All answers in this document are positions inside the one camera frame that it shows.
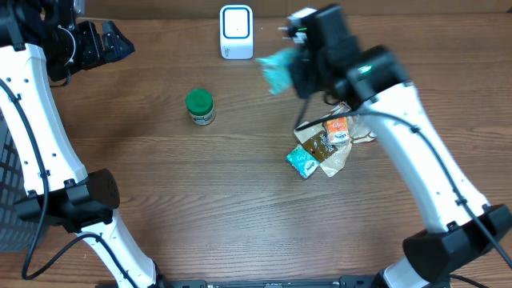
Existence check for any black mesh basket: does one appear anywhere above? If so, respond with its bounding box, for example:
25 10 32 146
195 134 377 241
0 115 38 253

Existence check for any beige brown snack bag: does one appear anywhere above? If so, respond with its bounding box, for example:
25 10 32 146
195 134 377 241
294 116 376 177

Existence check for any orange tissue pack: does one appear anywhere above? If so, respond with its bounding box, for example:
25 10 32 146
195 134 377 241
323 118 351 145

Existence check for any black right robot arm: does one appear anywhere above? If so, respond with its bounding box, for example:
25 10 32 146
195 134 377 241
286 4 511 287

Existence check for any white barcode scanner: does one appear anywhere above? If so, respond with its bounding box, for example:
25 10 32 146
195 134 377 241
219 4 254 60

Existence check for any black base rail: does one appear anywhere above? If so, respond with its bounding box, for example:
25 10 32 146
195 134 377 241
95 274 451 288

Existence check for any green lid jar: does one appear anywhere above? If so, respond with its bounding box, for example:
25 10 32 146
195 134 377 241
186 89 216 126

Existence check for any green tissue pack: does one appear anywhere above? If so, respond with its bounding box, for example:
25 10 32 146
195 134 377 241
286 144 319 179

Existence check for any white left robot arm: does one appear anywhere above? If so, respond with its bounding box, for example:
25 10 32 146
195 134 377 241
1 0 165 287

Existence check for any teal tissue pack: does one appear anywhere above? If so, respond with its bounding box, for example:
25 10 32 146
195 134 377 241
256 47 298 95

